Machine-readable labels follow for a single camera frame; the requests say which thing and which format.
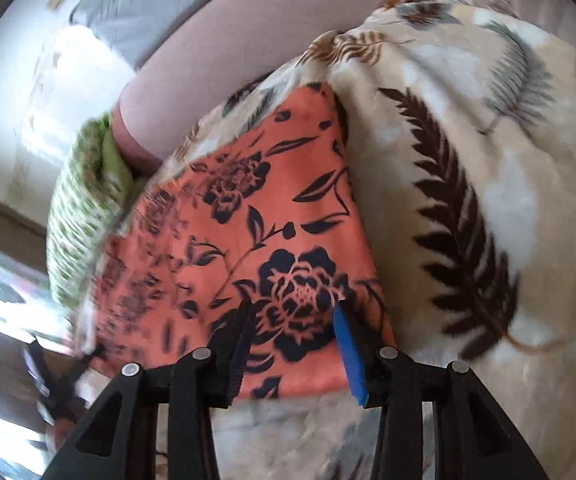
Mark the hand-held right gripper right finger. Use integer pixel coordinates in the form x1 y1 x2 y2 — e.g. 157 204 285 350
332 300 551 480

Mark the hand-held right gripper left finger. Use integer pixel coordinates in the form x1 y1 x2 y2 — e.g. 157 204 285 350
43 302 259 480

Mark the orange floral garment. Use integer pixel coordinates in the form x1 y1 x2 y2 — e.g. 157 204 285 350
88 82 399 401

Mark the green checkered pillow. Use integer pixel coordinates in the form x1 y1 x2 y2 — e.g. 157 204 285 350
45 112 136 306

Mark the leaf print blanket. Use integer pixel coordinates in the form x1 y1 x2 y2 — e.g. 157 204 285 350
75 0 576 480

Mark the pink bolster cushion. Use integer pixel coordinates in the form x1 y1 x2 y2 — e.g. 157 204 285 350
113 0 419 171

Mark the grey pillow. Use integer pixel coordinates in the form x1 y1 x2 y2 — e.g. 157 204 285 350
68 0 249 68

